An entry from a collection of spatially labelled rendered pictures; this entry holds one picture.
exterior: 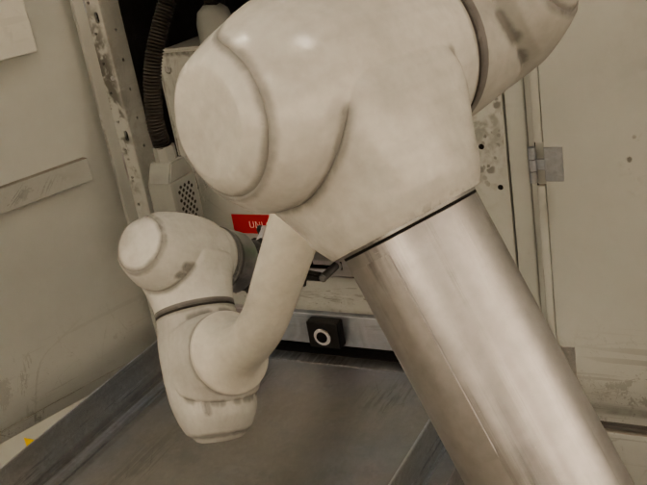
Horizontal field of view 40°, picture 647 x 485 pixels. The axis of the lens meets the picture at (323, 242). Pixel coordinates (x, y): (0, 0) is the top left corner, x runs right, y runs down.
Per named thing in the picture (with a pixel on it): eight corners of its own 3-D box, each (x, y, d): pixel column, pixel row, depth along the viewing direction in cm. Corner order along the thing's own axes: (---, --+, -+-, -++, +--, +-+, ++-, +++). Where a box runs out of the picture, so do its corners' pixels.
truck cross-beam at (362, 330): (481, 360, 141) (478, 326, 138) (203, 332, 166) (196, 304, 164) (490, 344, 145) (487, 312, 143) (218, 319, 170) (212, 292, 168)
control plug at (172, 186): (189, 266, 147) (166, 165, 141) (166, 265, 149) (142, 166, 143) (214, 246, 153) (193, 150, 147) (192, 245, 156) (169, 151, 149)
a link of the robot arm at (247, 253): (180, 290, 121) (205, 293, 126) (236, 294, 117) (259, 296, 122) (187, 224, 122) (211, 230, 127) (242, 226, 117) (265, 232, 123)
